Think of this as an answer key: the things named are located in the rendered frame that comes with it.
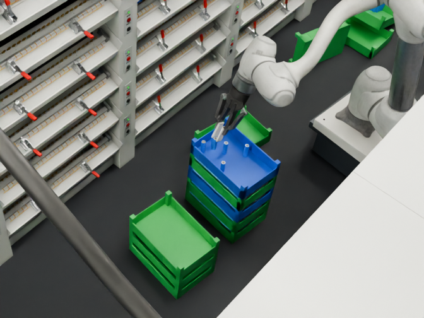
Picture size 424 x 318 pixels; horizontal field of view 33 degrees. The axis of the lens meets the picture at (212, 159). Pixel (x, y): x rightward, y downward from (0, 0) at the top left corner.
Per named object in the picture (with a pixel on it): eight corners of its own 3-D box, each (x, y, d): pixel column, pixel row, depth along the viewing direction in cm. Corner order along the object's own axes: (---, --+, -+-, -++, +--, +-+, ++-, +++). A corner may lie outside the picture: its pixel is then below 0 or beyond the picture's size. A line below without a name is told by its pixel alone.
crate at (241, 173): (277, 174, 285) (281, 161, 279) (241, 200, 275) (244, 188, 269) (226, 129, 297) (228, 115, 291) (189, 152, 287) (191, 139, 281)
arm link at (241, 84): (247, 67, 265) (240, 80, 268) (232, 69, 258) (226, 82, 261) (264, 81, 262) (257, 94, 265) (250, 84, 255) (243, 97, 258)
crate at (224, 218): (268, 208, 304) (271, 197, 297) (233, 234, 294) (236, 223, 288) (220, 164, 316) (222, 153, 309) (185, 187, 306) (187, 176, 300)
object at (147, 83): (223, 41, 333) (235, 26, 322) (132, 111, 302) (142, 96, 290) (194, 9, 334) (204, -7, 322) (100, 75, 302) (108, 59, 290)
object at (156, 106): (218, 70, 348) (230, 57, 337) (132, 140, 317) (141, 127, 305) (190, 40, 349) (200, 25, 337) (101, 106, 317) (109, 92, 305)
